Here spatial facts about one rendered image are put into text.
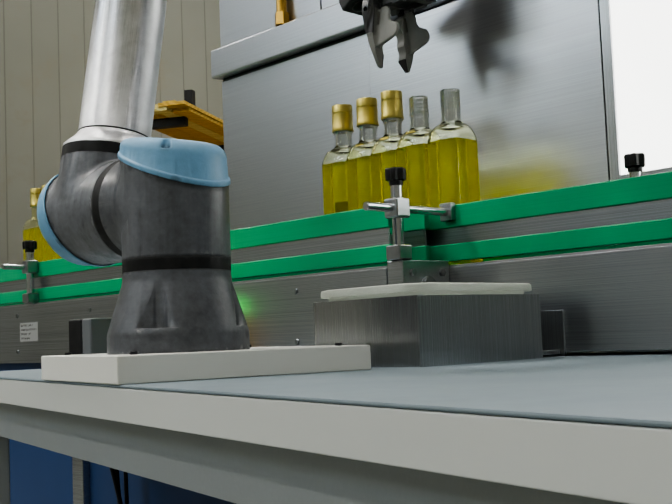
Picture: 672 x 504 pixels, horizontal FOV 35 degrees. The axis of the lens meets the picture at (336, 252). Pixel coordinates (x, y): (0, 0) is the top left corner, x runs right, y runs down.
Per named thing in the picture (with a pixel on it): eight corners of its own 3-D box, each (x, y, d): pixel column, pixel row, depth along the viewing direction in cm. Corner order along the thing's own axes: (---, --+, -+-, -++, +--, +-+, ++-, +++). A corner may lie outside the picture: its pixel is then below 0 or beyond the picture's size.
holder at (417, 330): (569, 356, 132) (565, 293, 132) (420, 367, 113) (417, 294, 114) (464, 357, 144) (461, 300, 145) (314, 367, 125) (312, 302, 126)
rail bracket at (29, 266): (41, 304, 218) (40, 240, 219) (7, 304, 213) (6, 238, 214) (32, 305, 221) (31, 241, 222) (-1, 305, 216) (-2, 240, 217)
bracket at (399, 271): (454, 310, 146) (452, 260, 146) (408, 311, 139) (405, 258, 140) (435, 311, 148) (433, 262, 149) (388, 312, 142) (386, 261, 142)
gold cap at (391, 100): (408, 119, 164) (407, 91, 164) (392, 116, 161) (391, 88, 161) (392, 123, 166) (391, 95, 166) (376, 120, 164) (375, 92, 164)
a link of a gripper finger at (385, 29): (388, 54, 157) (395, -3, 159) (361, 62, 161) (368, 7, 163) (403, 61, 158) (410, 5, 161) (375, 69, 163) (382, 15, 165)
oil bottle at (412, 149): (453, 268, 157) (446, 127, 159) (427, 267, 153) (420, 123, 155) (425, 271, 161) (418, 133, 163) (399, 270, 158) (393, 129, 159)
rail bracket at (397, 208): (460, 260, 147) (456, 172, 148) (375, 258, 136) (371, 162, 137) (444, 262, 150) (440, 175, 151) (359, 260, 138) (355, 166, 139)
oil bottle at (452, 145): (485, 265, 153) (478, 121, 155) (460, 264, 150) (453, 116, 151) (456, 268, 157) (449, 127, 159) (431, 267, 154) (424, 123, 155)
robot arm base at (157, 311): (144, 354, 102) (142, 252, 103) (84, 355, 114) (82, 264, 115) (276, 348, 111) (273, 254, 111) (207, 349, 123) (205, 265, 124)
